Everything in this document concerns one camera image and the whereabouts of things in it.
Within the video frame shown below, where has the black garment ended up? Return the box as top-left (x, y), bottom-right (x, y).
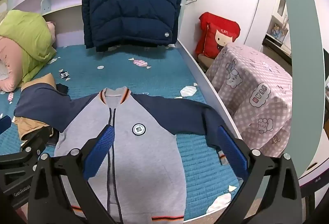
top-left (55, 83), bottom-right (69, 96)

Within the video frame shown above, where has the green quilt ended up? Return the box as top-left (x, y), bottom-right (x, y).
top-left (0, 10), bottom-right (57, 84)

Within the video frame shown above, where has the grey and navy zip jacket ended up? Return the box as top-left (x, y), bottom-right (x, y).
top-left (14, 84), bottom-right (233, 222)

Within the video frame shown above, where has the pink quilt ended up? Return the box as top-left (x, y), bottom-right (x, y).
top-left (0, 21), bottom-right (57, 92)

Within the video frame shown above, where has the navy puffer jacket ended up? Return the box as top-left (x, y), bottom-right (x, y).
top-left (82, 0), bottom-right (183, 53)

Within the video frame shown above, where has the white display cabinet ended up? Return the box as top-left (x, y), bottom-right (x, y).
top-left (262, 0), bottom-right (292, 57)

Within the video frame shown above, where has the red cartoon cushion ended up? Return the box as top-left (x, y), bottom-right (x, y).
top-left (195, 12), bottom-right (241, 60)

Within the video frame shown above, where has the teal door frame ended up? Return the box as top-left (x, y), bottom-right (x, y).
top-left (280, 0), bottom-right (324, 175)

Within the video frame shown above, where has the teal candy print bed sheet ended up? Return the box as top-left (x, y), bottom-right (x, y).
top-left (0, 44), bottom-right (241, 222)

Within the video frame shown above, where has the khaki jacket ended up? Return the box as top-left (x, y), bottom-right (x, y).
top-left (14, 73), bottom-right (56, 142)

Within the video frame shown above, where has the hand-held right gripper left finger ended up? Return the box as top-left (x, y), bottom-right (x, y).
top-left (27, 125), bottom-right (116, 224)

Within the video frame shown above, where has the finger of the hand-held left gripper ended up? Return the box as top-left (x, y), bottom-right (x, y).
top-left (22, 128), bottom-right (51, 160)
top-left (0, 115), bottom-right (12, 134)

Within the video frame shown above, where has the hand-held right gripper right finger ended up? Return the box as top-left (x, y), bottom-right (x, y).
top-left (218, 126), bottom-right (303, 224)

